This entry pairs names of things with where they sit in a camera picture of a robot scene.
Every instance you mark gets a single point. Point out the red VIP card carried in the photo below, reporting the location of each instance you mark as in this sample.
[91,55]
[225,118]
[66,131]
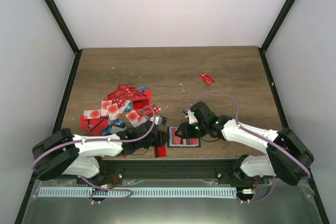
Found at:
[174,139]

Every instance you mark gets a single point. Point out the white red circle card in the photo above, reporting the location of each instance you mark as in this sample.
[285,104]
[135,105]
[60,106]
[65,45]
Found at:
[134,117]
[91,114]
[113,111]

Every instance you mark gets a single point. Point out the light blue slotted cable duct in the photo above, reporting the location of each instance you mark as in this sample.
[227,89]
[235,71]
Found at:
[140,192]

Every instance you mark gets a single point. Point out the red card black stripe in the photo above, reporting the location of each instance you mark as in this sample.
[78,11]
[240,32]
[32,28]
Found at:
[159,151]

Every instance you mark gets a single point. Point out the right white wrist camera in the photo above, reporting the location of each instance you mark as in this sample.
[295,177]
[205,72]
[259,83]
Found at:
[190,116]

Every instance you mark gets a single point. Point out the white red circle card left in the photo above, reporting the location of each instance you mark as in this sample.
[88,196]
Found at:
[91,114]

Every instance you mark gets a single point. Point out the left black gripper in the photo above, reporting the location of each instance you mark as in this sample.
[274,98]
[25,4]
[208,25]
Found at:
[161,137]

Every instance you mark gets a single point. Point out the black VIP card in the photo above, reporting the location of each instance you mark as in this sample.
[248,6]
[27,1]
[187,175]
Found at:
[162,121]

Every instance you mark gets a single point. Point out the red VIP card top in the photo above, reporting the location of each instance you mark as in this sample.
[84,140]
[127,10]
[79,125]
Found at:
[117,94]

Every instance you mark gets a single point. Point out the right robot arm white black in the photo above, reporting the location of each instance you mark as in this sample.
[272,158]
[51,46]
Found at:
[284,155]

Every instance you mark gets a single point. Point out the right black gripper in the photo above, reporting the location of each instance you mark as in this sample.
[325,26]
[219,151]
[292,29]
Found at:
[186,132]

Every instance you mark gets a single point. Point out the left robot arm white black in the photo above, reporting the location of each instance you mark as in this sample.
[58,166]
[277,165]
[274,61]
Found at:
[64,153]

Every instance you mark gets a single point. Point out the black aluminium frame rail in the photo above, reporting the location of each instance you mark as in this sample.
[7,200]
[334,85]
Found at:
[226,171]

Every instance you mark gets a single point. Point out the white red circle card centre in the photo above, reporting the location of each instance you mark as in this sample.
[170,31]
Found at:
[134,117]

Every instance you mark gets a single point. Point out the white red circle card upper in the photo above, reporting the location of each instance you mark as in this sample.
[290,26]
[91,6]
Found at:
[113,111]

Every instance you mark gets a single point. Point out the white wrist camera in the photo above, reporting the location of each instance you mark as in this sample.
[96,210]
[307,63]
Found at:
[157,120]
[190,116]

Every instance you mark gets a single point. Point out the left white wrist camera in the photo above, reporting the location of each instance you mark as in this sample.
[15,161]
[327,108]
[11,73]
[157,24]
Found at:
[157,120]

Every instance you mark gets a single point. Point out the blue card top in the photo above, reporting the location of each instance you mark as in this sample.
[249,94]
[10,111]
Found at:
[143,88]

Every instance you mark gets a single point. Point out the red VIP card centre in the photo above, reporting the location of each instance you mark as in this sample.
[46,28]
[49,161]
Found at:
[148,110]

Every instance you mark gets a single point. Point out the lone red VIP card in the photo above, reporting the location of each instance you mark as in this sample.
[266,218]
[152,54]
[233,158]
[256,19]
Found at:
[207,79]

